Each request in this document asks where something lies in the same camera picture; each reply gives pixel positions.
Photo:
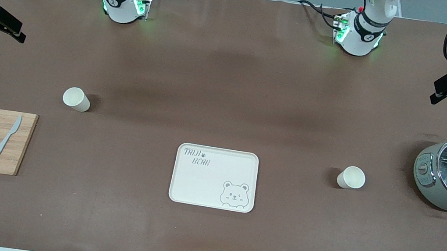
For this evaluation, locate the white IKEA cup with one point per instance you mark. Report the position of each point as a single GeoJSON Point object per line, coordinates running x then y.
{"type": "Point", "coordinates": [351, 178]}
{"type": "Point", "coordinates": [74, 98]}

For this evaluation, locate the grey plastic knife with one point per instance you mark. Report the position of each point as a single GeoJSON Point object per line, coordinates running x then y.
{"type": "Point", "coordinates": [3, 143]}

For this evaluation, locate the brown table cover sheet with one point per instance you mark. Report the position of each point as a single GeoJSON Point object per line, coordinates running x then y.
{"type": "Point", "coordinates": [213, 75]}

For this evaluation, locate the cream bear print tray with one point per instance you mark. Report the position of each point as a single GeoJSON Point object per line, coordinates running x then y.
{"type": "Point", "coordinates": [205, 189]}

